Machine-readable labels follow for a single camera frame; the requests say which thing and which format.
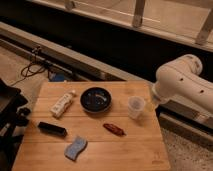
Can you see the wooden board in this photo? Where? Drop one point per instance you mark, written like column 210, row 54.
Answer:
column 140, row 149

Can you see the blue sponge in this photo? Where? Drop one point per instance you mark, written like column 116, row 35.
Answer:
column 75, row 148

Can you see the black rectangular box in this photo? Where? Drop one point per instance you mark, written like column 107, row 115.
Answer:
column 52, row 129

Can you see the white tube bottle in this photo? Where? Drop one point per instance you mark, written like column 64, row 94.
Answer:
column 62, row 104

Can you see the red-brown wrapped snack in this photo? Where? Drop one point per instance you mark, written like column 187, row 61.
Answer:
column 114, row 129

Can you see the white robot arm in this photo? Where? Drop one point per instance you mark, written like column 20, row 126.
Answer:
column 182, row 77

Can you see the dark blue ceramic bowl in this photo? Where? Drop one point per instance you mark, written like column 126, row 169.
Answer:
column 95, row 100

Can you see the black equipment stand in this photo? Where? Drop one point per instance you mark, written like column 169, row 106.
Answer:
column 10, row 117

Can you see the blue object on floor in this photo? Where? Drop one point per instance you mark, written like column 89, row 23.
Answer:
column 58, row 78

